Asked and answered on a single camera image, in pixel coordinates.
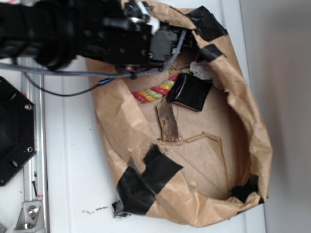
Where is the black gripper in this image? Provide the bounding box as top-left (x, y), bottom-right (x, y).
top-left (102, 0), bottom-right (187, 72)

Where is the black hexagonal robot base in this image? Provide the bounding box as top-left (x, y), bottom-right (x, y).
top-left (0, 77), bottom-right (36, 187)

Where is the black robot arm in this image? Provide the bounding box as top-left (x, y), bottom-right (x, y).
top-left (0, 0), bottom-right (187, 72)

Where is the crumpled white paper tissue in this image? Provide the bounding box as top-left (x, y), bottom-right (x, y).
top-left (190, 61), bottom-right (224, 90)

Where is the black glossy box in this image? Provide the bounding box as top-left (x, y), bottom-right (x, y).
top-left (167, 73), bottom-right (212, 112)

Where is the brown wood bark piece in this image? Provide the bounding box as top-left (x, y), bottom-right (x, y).
top-left (156, 97), bottom-right (179, 142)

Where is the brown paper bag bin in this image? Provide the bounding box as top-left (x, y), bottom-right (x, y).
top-left (92, 0), bottom-right (273, 227)

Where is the thin black cable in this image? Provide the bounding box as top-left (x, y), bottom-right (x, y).
top-left (23, 72), bottom-right (115, 98)

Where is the multicolour twisted rope toy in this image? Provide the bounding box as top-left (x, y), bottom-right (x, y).
top-left (132, 68), bottom-right (192, 104)

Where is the aluminium extrusion rail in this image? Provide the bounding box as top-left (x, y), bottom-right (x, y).
top-left (14, 71), bottom-right (50, 233)

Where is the grey braided cable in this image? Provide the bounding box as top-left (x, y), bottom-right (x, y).
top-left (0, 29), bottom-right (188, 80)

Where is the metal corner bracket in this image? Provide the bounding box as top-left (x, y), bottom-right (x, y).
top-left (14, 200), bottom-right (45, 233)

